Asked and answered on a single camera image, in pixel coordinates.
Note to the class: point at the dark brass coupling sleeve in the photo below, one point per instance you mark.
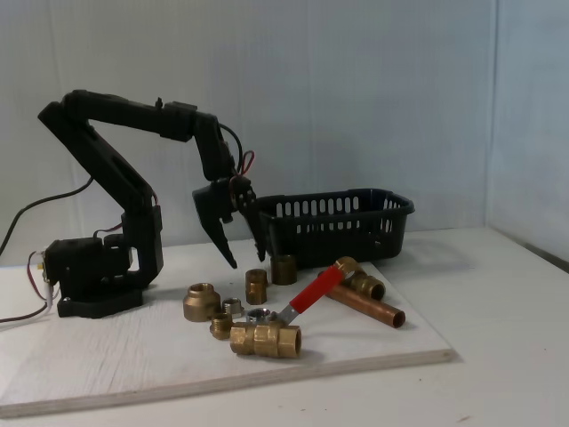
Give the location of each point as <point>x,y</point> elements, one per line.
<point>283,270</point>

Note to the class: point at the brass hex double nipple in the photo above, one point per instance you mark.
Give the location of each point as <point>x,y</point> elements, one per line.
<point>255,287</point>

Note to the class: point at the black plastic slotted basket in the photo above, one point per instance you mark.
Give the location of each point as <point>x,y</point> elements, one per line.
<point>333,240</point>

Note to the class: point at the silver hex bushing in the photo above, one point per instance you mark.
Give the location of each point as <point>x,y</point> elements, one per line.
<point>232,307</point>

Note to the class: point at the chrome nut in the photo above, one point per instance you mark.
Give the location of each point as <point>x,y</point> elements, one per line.
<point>259,315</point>

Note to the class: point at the brass bell reducer fitting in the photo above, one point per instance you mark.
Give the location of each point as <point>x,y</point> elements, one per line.
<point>201,304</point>

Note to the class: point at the small brass threaded nipple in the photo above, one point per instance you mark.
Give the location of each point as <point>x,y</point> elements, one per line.
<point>221,325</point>

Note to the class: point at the brass tee fitting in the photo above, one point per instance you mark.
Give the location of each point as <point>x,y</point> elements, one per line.
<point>366,284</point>

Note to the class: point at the copper pipe piece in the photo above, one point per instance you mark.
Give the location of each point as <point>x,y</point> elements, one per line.
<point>369,307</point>

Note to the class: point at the white painted wooden board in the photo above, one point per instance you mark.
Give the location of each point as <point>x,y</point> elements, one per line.
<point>133,351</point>

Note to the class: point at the small controller circuit board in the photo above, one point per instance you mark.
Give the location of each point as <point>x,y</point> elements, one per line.
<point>42,267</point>

